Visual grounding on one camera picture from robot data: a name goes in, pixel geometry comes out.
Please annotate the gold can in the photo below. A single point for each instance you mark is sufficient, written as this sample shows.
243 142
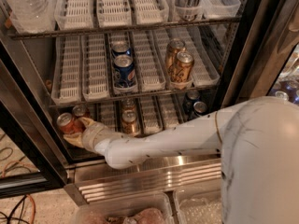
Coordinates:
182 67
174 46

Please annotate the clear bin with plastic wrap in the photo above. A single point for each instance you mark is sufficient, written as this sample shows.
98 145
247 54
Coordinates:
196 205

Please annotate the open fridge door left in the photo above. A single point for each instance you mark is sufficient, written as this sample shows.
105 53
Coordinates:
23 126

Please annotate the glass fridge door right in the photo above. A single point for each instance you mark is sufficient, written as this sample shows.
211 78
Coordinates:
265 38

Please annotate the red coke can rear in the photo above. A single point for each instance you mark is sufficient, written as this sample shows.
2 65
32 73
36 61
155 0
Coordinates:
81 111

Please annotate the pepsi cans behind glass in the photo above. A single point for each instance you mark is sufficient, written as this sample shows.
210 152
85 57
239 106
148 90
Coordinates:
286 85

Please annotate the blue pepsi can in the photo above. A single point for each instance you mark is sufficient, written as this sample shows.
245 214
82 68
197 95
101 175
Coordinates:
120 48
124 71

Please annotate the dark blue can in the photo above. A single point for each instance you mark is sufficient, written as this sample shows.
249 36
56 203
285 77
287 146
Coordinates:
199 109
189 99

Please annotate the clear bin with meat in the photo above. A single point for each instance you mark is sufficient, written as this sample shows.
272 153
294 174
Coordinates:
124 207

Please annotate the dark blue can front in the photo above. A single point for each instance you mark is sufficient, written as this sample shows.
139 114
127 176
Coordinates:
199 109

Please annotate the orange soda can rear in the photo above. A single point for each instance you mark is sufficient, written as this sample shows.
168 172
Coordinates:
128 105

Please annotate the gold can front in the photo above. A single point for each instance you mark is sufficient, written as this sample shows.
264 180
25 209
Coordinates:
182 67

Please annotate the blue pepsi can front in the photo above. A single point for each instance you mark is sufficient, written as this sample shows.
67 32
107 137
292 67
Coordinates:
124 71

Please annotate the blue pepsi can rear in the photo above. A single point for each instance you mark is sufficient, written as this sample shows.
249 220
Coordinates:
120 48

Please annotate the dark blue can rear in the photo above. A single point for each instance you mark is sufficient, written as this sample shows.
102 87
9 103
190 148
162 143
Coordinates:
189 99

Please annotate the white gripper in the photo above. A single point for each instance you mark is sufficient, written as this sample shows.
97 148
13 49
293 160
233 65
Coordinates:
91 135

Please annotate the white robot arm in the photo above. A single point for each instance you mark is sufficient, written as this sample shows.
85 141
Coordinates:
258 141

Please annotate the steel fridge vent grille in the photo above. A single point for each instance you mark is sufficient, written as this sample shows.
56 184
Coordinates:
95 181

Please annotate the gold can rear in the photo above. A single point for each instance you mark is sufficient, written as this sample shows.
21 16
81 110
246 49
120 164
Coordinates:
174 46

